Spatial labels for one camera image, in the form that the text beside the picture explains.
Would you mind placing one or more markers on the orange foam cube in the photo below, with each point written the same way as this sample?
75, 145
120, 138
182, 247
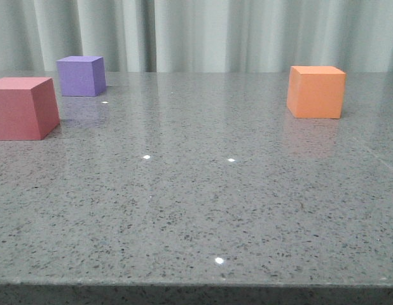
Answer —
316, 92

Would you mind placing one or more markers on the purple foam cube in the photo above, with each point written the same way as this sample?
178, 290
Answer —
82, 76

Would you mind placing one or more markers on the pink-red foam cube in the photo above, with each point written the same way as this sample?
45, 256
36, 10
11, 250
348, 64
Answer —
28, 108

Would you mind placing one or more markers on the pale green curtain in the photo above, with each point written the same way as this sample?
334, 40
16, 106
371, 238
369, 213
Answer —
198, 36

